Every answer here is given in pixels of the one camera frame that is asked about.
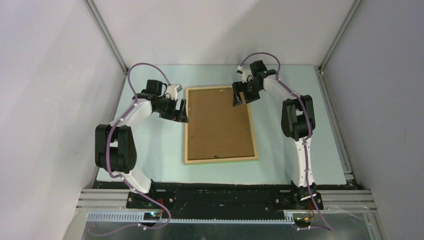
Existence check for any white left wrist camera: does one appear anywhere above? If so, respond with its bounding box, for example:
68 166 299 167
164 84 183 101

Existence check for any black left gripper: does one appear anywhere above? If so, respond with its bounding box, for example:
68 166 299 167
154 95 188 123

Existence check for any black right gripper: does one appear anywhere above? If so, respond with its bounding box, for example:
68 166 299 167
232 79 262 107

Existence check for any wooden picture frame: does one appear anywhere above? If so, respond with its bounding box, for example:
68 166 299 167
184 85 260 166

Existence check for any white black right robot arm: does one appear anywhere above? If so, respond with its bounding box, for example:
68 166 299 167
231 60 317 209

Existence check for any right aluminium corner post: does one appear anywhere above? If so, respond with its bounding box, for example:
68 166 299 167
318 0 364 72

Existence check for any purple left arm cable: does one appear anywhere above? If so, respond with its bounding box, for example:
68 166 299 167
86 62 172 238

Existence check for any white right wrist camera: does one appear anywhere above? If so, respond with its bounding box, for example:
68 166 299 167
236 65 253 83

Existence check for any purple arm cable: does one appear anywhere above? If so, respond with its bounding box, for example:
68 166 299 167
240 52 334 232
86 62 172 238

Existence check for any aluminium corner post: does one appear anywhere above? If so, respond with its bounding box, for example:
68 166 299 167
83 0 129 75
318 0 364 72

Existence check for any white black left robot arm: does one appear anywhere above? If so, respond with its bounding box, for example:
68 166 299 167
95 79 189 208

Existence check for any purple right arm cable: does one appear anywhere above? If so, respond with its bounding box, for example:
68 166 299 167
240 52 334 232

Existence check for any grey slotted cable duct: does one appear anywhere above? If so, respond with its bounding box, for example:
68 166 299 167
86 211 295 225

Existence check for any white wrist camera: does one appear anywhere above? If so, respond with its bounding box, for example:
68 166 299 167
236 65 253 83
164 84 183 101

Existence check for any left aluminium corner post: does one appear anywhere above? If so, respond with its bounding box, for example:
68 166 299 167
83 0 129 75

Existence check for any aluminium front rail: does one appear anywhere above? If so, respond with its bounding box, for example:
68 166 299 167
76 189 377 214

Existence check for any brown cardboard backing board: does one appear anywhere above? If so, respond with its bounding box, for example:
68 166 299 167
187 88 256 161

